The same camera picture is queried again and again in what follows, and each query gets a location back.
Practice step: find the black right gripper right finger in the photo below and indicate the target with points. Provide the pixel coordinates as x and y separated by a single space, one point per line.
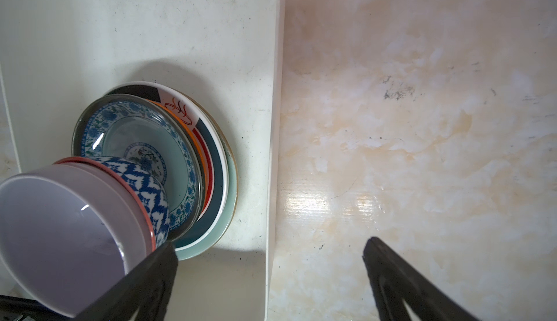
396 286

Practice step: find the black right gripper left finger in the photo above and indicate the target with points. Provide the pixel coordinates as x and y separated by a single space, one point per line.
143 294

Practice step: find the mint green flower plate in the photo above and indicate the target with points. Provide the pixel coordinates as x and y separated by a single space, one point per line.
226 216

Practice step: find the lavender bowl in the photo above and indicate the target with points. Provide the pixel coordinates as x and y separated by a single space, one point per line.
70 232

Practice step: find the red patterned bowl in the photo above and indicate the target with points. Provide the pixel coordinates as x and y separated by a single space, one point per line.
147 191

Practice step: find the orange plate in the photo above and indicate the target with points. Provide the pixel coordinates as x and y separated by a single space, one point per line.
199 154

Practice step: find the teal blue patterned plate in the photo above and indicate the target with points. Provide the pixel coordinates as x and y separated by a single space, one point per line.
138 130

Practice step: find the white plate green red rim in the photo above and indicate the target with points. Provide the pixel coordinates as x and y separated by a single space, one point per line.
209 227

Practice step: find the white plastic bin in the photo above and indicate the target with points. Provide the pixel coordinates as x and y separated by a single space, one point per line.
58 56

